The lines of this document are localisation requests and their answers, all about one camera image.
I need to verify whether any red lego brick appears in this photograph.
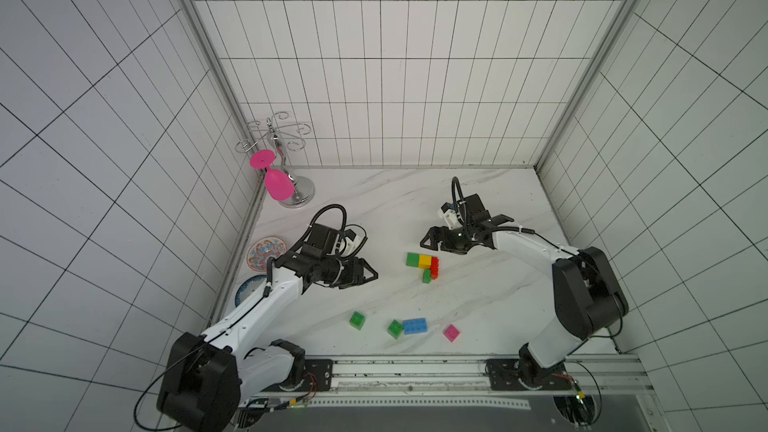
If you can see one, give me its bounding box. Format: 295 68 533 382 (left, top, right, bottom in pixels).
430 257 439 280

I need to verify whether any magenta lego brick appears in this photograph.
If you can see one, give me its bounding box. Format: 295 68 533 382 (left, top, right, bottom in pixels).
443 324 460 343

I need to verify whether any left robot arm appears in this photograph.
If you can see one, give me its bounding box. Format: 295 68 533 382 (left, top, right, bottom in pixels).
156 224 378 431

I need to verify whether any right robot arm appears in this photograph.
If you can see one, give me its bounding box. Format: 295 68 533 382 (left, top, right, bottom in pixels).
420 186 629 389

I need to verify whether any blue lego brick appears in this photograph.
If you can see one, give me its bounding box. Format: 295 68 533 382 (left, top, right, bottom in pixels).
403 318 428 335

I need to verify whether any blue patterned ceramic plate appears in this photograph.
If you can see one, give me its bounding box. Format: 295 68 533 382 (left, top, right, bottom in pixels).
234 274 266 307

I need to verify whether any pink plastic wine glass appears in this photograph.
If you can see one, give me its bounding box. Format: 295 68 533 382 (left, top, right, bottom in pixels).
249 150 295 201

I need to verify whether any metal glass rack stand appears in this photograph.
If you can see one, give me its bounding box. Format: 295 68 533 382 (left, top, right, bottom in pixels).
235 111 315 209

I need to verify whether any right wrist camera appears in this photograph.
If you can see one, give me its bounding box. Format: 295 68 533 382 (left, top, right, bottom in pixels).
440 202 459 227

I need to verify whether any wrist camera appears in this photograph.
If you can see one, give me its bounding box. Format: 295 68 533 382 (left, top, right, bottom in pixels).
440 202 459 227
339 224 368 258

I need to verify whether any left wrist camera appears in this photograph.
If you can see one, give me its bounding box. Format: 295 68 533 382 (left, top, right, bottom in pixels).
339 224 368 258

